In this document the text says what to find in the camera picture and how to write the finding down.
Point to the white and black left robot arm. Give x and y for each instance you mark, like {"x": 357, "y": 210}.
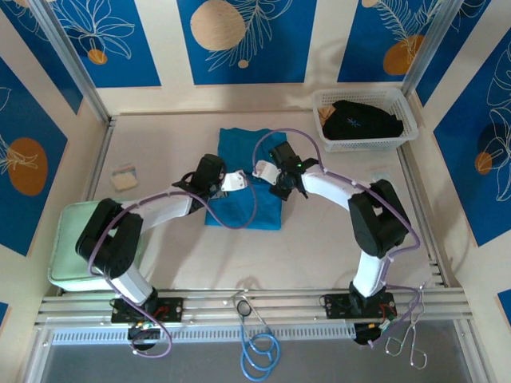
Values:
{"x": 159, "y": 209}

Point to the tan cloth item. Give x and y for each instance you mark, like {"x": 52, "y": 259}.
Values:
{"x": 325, "y": 113}

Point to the black t-shirt with blue print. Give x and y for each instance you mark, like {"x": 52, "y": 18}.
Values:
{"x": 359, "y": 123}

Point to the white plastic mesh basket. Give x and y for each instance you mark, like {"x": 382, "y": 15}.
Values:
{"x": 359, "y": 95}

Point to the blue stethoscope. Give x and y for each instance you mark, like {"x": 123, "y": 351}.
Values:
{"x": 243, "y": 307}

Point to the pale green soft case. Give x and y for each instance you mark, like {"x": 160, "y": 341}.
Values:
{"x": 70, "y": 247}

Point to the silver metal tongs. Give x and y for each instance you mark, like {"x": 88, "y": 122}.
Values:
{"x": 411, "y": 327}

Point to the aluminium rail frame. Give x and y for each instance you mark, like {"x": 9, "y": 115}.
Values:
{"x": 287, "y": 303}

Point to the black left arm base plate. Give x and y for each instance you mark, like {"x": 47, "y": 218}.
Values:
{"x": 171, "y": 309}

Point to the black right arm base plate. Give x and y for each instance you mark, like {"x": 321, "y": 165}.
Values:
{"x": 335, "y": 307}

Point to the aluminium corner post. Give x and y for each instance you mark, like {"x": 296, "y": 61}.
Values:
{"x": 72, "y": 60}
{"x": 433, "y": 48}

